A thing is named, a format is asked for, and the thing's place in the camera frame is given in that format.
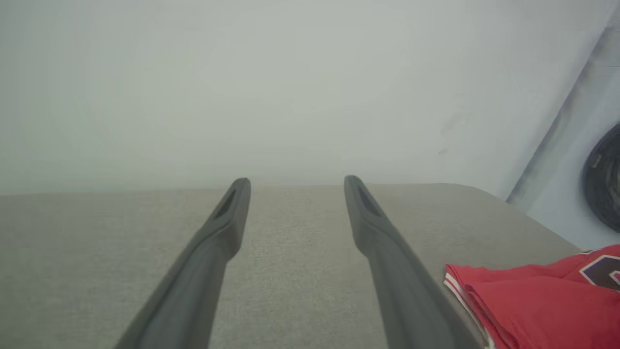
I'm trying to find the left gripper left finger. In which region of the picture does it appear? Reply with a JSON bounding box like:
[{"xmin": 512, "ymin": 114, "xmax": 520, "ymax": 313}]
[{"xmin": 113, "ymin": 177, "xmax": 252, "ymax": 349}]

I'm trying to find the red white basketball jersey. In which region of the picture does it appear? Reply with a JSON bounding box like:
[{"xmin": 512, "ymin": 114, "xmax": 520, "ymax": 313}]
[{"xmin": 443, "ymin": 244, "xmax": 620, "ymax": 349}]

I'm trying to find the dark round washing machine door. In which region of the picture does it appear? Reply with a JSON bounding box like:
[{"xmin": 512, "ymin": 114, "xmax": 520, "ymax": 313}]
[{"xmin": 583, "ymin": 123, "xmax": 620, "ymax": 234}]

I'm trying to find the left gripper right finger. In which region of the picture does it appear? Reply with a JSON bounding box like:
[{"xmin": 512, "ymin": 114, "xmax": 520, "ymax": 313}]
[{"xmin": 343, "ymin": 174, "xmax": 483, "ymax": 349}]

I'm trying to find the white washing machine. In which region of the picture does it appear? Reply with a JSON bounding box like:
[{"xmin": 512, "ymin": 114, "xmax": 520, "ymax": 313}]
[{"xmin": 526, "ymin": 58, "xmax": 620, "ymax": 252}]

